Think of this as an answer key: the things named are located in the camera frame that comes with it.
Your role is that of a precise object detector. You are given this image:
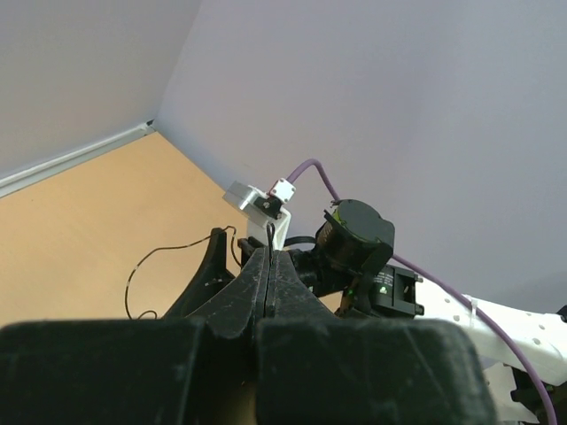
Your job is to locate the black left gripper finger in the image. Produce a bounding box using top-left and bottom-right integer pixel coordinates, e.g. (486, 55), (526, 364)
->
(1, 249), (269, 424)

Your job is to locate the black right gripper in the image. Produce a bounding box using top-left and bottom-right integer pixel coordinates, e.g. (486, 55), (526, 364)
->
(238, 199), (497, 424)

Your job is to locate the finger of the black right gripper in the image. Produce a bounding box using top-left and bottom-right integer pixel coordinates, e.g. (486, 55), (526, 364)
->
(163, 228), (235, 318)

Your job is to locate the long black cable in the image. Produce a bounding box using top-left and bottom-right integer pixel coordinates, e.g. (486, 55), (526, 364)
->
(125, 223), (276, 321)

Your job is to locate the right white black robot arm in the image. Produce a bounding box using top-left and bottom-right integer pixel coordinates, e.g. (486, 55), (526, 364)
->
(167, 197), (566, 423)

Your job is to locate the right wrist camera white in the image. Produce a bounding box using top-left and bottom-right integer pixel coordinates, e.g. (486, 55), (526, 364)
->
(222, 178), (296, 250)

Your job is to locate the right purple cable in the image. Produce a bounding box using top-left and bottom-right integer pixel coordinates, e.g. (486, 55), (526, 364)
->
(287, 158), (558, 425)

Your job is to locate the white wall edge strip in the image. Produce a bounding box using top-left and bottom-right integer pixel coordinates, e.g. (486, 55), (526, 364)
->
(1, 120), (155, 197)

